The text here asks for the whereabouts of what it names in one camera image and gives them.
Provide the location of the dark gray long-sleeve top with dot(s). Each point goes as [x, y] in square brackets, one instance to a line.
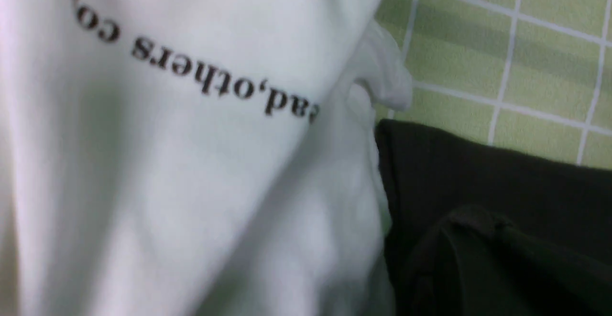
[482, 231]

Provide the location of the white crumpled shirt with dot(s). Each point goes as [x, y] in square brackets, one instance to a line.
[194, 157]

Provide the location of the green checkered table mat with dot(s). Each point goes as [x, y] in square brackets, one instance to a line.
[530, 75]

